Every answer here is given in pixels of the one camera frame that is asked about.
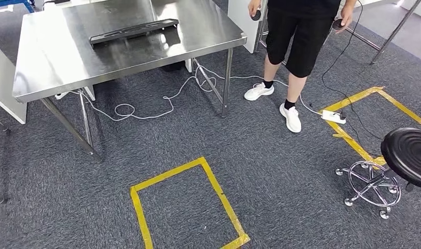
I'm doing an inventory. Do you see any black plastic car part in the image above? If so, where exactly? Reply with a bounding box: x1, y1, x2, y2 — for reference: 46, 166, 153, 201
89, 18, 180, 49

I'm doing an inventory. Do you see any stainless steel workbench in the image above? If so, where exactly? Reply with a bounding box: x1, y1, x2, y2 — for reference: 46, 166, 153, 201
12, 0, 248, 157

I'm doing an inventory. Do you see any blue steel shelf rack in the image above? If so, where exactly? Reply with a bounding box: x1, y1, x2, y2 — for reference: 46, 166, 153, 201
0, 0, 36, 14

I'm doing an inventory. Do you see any black backpack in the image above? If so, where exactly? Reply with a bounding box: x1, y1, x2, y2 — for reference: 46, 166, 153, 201
160, 61, 186, 73

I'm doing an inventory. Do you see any white panel desk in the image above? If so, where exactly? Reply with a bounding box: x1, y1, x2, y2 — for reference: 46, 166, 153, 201
227, 0, 270, 54

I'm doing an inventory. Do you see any person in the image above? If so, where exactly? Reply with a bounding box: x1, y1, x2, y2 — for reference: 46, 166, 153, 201
243, 0, 358, 134

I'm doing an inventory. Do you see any black swivel stool chrome base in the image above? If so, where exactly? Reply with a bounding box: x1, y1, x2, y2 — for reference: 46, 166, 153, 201
335, 127, 421, 220

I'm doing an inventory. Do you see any white desk with steel legs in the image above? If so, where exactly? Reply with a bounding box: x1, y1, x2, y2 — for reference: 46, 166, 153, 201
0, 37, 28, 205

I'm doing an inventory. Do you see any white floor cable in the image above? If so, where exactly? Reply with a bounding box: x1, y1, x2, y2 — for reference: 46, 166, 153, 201
230, 74, 323, 116
69, 65, 219, 122

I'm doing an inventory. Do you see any black floor cable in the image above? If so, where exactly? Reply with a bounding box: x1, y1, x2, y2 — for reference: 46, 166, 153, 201
321, 0, 385, 142

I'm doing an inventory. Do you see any steel frame table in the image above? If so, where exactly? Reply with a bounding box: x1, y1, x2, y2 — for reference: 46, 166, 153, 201
344, 0, 421, 66

